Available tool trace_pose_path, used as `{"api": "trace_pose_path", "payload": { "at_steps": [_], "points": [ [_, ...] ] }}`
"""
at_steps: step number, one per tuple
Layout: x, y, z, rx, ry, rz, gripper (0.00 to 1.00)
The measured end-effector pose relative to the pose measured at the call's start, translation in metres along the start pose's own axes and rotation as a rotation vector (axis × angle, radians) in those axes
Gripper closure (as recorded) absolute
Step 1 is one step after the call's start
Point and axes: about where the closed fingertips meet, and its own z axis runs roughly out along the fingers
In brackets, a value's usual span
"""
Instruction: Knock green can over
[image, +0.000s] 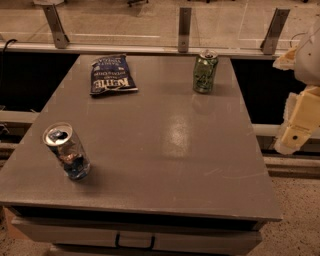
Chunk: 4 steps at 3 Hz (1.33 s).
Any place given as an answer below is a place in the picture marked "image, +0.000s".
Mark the grey drawer with black handle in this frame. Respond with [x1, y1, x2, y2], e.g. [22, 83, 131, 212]
[12, 216, 262, 256]

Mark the middle metal rail bracket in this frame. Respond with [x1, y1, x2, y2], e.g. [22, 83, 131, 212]
[178, 7, 192, 53]

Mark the black cable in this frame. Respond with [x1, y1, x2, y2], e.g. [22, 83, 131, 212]
[1, 38, 18, 54]

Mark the left metal rail bracket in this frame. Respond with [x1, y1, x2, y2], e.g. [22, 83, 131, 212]
[42, 4, 69, 49]

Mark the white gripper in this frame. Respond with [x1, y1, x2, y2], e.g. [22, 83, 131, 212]
[273, 19, 320, 155]

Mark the silver blue energy drink can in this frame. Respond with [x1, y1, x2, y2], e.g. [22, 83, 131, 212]
[42, 122, 90, 180]

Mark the green soda can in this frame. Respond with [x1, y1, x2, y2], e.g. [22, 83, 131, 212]
[193, 49, 218, 94]

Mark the blue Kettle chips bag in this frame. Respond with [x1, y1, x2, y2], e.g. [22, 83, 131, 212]
[90, 54, 138, 96]

